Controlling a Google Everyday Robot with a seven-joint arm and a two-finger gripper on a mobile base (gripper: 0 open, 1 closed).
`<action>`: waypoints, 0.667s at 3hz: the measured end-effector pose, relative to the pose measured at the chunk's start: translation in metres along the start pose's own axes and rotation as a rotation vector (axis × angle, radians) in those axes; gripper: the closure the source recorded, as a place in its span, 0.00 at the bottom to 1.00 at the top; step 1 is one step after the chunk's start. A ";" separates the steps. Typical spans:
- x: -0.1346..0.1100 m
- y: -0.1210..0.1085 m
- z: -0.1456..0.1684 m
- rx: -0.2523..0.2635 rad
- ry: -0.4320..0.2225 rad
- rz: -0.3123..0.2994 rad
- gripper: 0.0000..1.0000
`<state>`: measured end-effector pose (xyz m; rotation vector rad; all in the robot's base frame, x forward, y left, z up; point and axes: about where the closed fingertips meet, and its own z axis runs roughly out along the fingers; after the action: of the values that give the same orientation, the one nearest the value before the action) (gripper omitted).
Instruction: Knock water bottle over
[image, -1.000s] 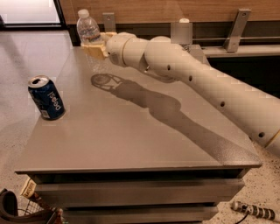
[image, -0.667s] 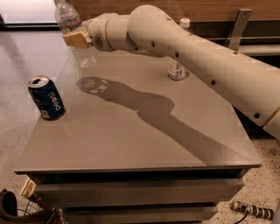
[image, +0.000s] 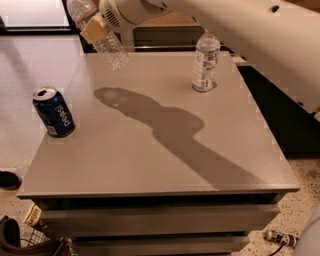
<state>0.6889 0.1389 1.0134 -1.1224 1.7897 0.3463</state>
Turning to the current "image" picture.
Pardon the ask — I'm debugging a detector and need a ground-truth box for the grey drawer cabinet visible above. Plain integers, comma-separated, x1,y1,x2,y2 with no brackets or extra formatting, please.
19,53,299,243

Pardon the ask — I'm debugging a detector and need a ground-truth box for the upper grey drawer front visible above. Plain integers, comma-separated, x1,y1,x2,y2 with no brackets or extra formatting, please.
41,204,279,237

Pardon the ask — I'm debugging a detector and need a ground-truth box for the clear water bottle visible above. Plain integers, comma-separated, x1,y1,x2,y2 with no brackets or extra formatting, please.
67,0,129,70

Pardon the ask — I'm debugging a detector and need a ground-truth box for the blue Pepsi can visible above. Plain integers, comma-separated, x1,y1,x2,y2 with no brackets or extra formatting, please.
32,86,75,138

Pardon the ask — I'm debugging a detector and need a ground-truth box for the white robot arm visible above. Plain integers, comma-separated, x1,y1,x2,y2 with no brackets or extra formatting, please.
92,0,320,113

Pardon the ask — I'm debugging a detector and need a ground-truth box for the dark brown bag strap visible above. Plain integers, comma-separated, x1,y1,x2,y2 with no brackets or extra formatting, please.
0,215,66,256

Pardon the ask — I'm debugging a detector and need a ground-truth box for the tan snack packet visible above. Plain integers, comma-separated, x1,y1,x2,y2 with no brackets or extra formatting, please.
24,204,42,227

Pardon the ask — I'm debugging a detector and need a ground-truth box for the wire basket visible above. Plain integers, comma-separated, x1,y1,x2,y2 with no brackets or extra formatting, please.
20,229,49,247

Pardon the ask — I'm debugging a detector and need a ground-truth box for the grey drawer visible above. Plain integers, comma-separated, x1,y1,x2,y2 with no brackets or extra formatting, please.
73,236,249,256
41,204,279,237

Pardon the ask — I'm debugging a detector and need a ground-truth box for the lower grey drawer front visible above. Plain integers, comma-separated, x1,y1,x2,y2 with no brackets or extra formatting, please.
73,236,249,256

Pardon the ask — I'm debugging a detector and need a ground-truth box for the black shoe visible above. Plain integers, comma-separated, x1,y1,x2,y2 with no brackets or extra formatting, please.
0,171,21,190

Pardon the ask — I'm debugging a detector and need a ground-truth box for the black and white striped handle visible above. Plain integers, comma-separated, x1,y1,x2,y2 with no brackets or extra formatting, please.
264,230,298,248

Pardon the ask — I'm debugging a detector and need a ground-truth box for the water bottle with white label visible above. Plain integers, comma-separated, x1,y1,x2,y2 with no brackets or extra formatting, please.
192,31,220,92

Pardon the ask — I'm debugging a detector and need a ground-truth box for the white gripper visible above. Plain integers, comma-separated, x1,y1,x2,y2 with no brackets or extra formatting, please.
81,0,169,44

